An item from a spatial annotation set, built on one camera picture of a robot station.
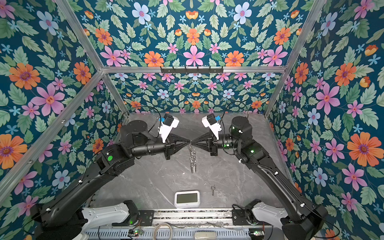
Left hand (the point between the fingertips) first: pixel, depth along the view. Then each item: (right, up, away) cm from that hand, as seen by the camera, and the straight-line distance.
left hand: (190, 141), depth 52 cm
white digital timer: (-4, -33, +26) cm, 42 cm away
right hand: (+1, -1, +5) cm, 5 cm away
